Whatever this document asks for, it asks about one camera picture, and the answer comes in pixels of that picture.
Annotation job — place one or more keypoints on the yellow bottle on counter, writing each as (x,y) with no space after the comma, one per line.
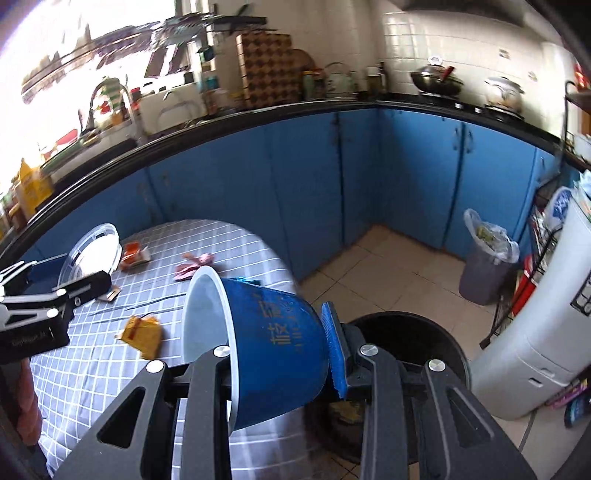
(32,189)

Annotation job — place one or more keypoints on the grey bin with plastic bag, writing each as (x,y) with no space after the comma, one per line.
(485,272)

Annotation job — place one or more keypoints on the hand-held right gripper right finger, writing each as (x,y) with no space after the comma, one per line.
(333,350)

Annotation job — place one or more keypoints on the orange red wrapper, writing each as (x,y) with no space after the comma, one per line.
(131,257)

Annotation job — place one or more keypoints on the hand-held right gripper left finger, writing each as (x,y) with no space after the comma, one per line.
(207,397)

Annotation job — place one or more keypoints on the black trash bin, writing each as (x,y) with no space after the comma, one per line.
(406,334)

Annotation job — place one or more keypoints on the pink wrapper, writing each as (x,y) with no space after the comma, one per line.
(191,267)

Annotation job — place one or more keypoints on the person's left forearm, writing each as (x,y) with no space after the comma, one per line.
(25,406)

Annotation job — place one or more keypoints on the white floor appliance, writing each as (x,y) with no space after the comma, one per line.
(531,332)

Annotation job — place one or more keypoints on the small brown sachet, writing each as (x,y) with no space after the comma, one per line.
(109,294)

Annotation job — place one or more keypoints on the teal wrapper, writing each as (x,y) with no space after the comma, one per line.
(244,280)

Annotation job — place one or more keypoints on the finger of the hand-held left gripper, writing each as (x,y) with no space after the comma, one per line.
(87,286)
(18,277)

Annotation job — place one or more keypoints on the black kitchen countertop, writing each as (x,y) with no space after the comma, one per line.
(277,115)

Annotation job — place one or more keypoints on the black wok with lid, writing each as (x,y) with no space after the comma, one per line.
(436,82)

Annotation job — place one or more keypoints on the pale green kettle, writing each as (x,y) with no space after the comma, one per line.
(339,83)

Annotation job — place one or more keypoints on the clear plastic lid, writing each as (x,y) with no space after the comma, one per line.
(92,254)

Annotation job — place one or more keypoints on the checkered wooden cutting board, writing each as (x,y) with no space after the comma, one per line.
(268,69)

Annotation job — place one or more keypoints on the blue kitchen cabinets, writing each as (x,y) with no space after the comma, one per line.
(300,184)

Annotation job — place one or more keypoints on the yellow orange packet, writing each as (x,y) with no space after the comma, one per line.
(143,337)

